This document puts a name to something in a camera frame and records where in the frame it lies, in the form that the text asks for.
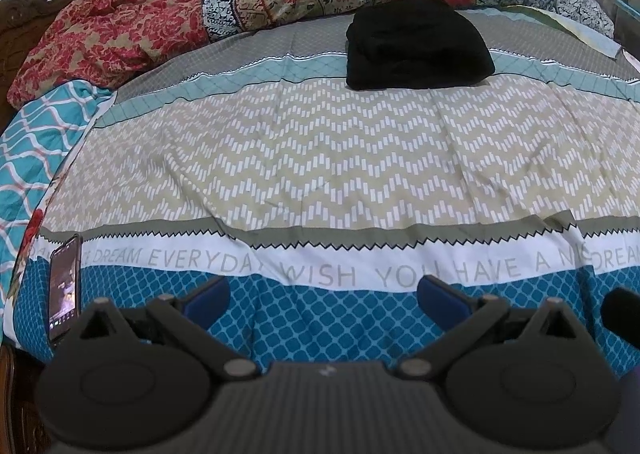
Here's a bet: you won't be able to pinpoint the red floral patchwork quilt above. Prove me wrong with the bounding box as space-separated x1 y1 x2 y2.
7 0 616 110

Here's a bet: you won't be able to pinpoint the patterned bedsheet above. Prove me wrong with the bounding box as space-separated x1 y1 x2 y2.
0 4 640 375

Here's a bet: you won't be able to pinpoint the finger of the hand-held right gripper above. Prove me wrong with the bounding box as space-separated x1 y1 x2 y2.
600 287 640 336

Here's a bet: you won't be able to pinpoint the pale green cloth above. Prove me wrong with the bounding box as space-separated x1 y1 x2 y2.
500 4 623 58

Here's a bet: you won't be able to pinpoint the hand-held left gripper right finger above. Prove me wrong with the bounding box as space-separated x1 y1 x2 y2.
399 275 583 382

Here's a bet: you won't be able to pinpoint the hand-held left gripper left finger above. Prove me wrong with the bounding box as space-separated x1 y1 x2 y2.
75 277 261 382

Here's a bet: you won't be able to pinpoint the black smartphone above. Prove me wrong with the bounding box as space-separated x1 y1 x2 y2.
48 233 84 348

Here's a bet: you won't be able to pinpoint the black pants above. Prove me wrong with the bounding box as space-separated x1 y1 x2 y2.
346 0 496 90

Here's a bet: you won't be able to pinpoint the teal lattice pillow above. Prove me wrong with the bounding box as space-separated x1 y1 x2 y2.
0 79 117 315

